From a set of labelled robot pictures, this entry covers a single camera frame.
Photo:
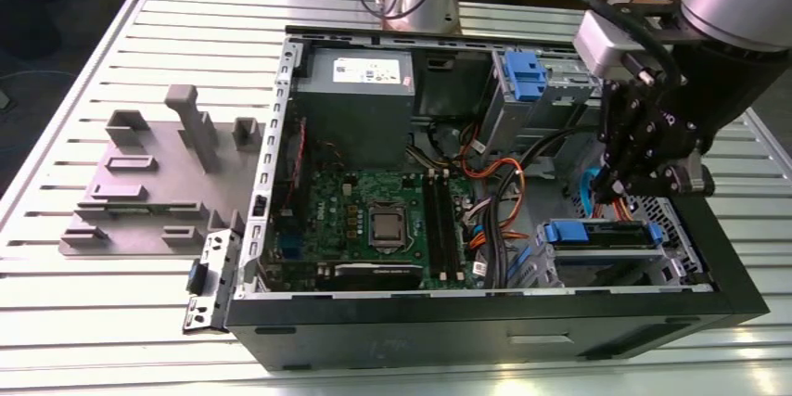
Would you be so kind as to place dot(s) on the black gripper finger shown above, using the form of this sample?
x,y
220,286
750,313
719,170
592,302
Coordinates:
x,y
619,113
650,155

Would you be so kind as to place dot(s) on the hard disk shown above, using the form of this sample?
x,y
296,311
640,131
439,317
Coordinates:
x,y
615,236

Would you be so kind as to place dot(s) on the metal disk bay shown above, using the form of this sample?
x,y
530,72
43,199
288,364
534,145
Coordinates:
x,y
607,253

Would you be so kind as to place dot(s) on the metal optical drive cage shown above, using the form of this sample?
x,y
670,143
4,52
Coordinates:
x,y
526,118

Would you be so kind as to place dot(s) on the blue drive latch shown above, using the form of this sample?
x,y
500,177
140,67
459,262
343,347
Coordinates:
x,y
524,76

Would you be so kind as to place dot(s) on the black RAM slot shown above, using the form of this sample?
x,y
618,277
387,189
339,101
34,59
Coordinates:
x,y
452,229
436,224

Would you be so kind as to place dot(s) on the black CPU socket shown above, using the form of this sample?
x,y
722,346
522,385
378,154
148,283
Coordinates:
x,y
390,205

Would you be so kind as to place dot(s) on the grey power supply unit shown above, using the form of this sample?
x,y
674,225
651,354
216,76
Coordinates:
x,y
352,127

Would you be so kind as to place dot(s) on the silver CPU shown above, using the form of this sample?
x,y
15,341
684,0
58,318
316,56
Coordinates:
x,y
388,227

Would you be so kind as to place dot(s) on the green motherboard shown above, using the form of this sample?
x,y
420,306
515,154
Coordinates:
x,y
334,192

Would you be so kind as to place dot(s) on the black open PC case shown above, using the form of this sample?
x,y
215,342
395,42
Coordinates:
x,y
434,331

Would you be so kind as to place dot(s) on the black graphics card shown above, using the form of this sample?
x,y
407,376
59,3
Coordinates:
x,y
371,275

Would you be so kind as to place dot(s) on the grey parts rack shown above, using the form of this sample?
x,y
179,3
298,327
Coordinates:
x,y
174,173

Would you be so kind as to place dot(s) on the blue VGA port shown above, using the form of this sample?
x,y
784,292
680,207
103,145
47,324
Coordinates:
x,y
196,275

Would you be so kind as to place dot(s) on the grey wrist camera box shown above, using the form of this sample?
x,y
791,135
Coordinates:
x,y
603,43

